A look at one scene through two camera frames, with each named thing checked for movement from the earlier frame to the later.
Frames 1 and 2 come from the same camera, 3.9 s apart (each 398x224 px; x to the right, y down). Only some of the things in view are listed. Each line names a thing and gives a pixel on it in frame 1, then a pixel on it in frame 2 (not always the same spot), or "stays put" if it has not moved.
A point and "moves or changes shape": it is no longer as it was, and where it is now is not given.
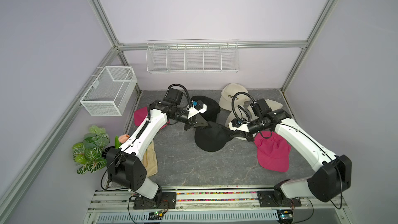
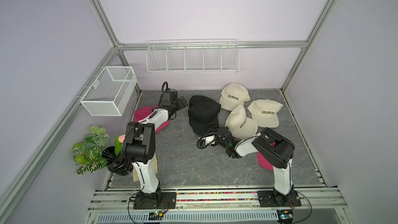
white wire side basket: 110,93 stays put
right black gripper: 242,134 → 218,128
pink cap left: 141,114 stays put
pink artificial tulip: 120,140 stays put
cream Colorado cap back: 227,94 stays put
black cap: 212,137 moves or changes shape
